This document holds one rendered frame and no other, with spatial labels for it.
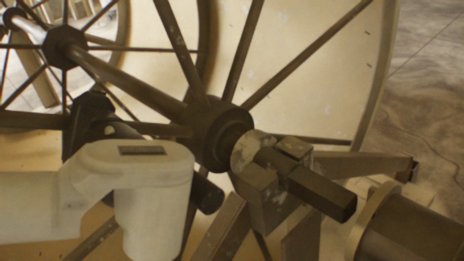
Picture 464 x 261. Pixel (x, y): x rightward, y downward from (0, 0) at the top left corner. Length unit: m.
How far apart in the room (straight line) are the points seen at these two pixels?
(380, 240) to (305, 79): 1.09
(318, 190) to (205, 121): 0.25
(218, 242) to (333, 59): 0.98
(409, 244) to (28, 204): 0.43
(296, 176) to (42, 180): 0.39
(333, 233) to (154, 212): 1.38
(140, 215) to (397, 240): 0.32
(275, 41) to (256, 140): 1.02
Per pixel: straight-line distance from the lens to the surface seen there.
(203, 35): 1.89
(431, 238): 0.49
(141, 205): 0.34
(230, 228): 0.62
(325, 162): 0.80
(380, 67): 1.28
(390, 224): 0.49
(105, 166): 0.31
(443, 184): 2.00
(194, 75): 0.62
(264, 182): 0.57
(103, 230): 0.67
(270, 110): 1.60
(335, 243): 1.64
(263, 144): 0.63
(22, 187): 0.33
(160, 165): 0.31
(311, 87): 1.48
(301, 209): 0.75
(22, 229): 0.33
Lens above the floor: 1.35
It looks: 36 degrees down
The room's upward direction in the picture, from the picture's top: 9 degrees counter-clockwise
